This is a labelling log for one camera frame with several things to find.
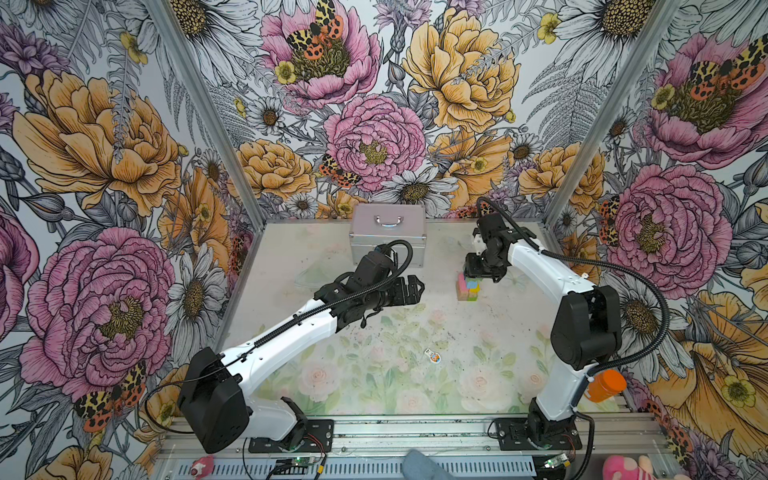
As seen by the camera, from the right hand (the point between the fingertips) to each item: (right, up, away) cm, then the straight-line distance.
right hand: (476, 280), depth 91 cm
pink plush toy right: (+24, -38, -25) cm, 51 cm away
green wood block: (+1, -7, +7) cm, 9 cm away
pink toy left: (-66, -38, -24) cm, 81 cm away
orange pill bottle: (+27, -24, -17) cm, 40 cm away
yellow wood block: (+1, -4, +6) cm, 7 cm away
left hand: (-21, -3, -13) cm, 25 cm away
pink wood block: (-3, -2, +4) cm, 6 cm away
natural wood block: (-2, -5, +6) cm, 8 cm away
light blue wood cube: (0, -2, +3) cm, 3 cm away
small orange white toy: (-13, -21, -4) cm, 25 cm away
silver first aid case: (-31, +17, +10) cm, 37 cm away
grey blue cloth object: (-19, -39, -23) cm, 49 cm away
